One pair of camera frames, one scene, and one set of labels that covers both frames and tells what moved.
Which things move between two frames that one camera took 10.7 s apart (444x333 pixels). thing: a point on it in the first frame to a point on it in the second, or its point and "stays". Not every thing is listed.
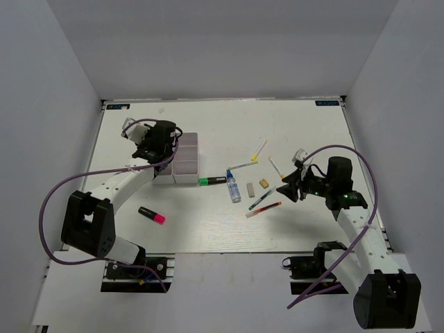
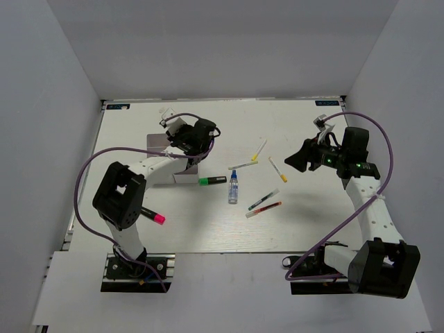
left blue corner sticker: x=125 y=106 stays
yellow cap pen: x=254 y=156 stays
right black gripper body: x=314 y=185 to x=323 y=154
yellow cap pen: x=243 y=165 stays
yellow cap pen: x=277 y=168 stays
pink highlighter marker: x=158 y=218 stays
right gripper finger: x=294 y=177 to x=299 y=160
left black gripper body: x=145 y=143 to x=181 y=135
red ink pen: x=250 y=214 stays
